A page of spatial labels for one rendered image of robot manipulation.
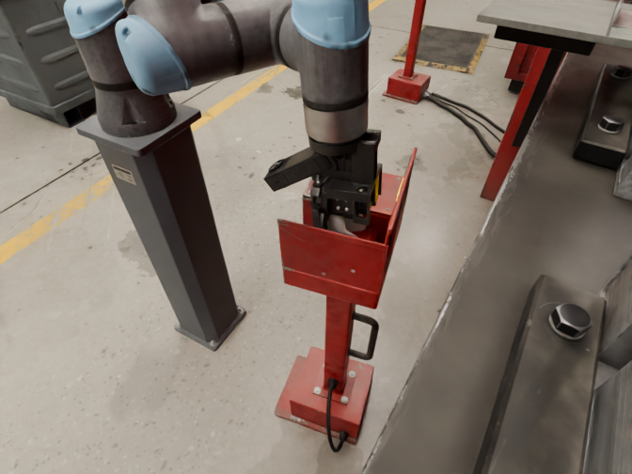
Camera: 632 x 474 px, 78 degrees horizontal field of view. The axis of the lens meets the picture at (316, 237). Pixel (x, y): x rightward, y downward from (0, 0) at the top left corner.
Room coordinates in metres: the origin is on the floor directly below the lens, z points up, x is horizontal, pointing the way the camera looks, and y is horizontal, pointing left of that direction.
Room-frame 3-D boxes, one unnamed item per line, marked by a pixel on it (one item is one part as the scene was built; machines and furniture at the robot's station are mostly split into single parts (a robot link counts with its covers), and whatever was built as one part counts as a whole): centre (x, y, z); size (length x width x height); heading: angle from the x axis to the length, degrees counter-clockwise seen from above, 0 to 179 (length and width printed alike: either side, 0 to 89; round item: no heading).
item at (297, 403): (0.48, -0.02, 0.06); 0.25 x 0.20 x 0.12; 71
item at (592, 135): (0.56, -0.45, 0.89); 0.30 x 0.05 x 0.03; 147
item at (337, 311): (0.47, -0.05, 0.39); 0.05 x 0.05 x 0.54; 71
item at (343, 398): (0.47, -0.05, 0.13); 0.10 x 0.10 x 0.01; 71
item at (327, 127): (0.43, -0.02, 0.95); 0.08 x 0.08 x 0.05
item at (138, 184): (0.74, 0.37, 0.39); 0.18 x 0.18 x 0.77; 61
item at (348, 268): (0.47, -0.05, 0.75); 0.20 x 0.16 x 0.18; 161
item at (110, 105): (0.74, 0.37, 0.82); 0.15 x 0.15 x 0.10
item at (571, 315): (0.17, -0.20, 0.91); 0.03 x 0.03 x 0.02
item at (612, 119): (0.48, -0.40, 0.91); 0.03 x 0.03 x 0.02
